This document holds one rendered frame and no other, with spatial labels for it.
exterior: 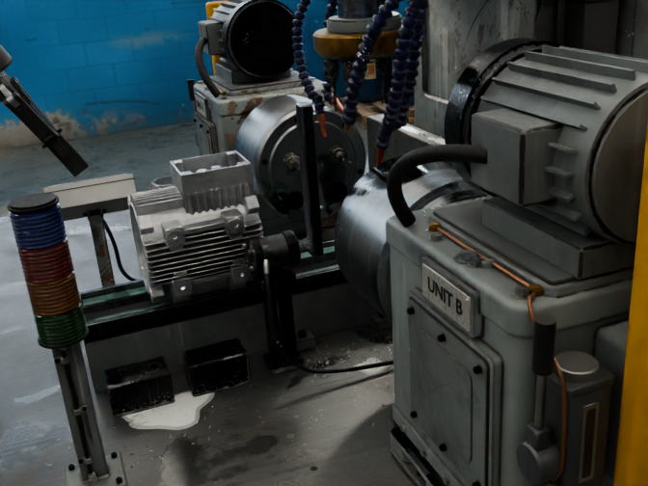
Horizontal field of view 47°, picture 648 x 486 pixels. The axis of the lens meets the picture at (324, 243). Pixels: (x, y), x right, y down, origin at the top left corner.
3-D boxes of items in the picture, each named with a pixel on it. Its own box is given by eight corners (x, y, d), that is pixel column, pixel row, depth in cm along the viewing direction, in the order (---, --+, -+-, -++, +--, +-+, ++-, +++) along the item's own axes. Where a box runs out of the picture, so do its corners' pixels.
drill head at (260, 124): (317, 175, 196) (310, 78, 187) (377, 216, 164) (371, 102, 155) (225, 191, 188) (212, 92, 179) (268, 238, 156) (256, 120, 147)
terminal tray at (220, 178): (239, 187, 138) (235, 149, 135) (256, 203, 128) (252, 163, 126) (175, 199, 134) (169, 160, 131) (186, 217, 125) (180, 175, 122)
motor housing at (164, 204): (242, 256, 147) (231, 163, 140) (272, 294, 131) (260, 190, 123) (140, 278, 141) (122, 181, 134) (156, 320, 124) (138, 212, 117)
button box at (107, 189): (138, 208, 153) (132, 184, 154) (138, 195, 146) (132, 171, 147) (49, 224, 147) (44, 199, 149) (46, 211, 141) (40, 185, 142)
